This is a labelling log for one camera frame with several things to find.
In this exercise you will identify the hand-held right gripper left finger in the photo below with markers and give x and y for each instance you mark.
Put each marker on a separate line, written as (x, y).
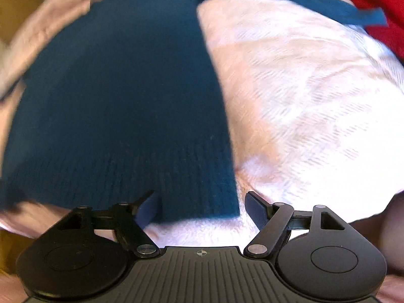
(148, 210)

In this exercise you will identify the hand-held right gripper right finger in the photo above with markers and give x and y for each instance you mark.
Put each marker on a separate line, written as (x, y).
(255, 211)

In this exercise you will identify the blue knit sweater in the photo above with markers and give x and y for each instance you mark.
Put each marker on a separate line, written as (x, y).
(126, 101)

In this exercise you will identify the red knit sweater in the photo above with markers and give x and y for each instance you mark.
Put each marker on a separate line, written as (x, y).
(378, 0)

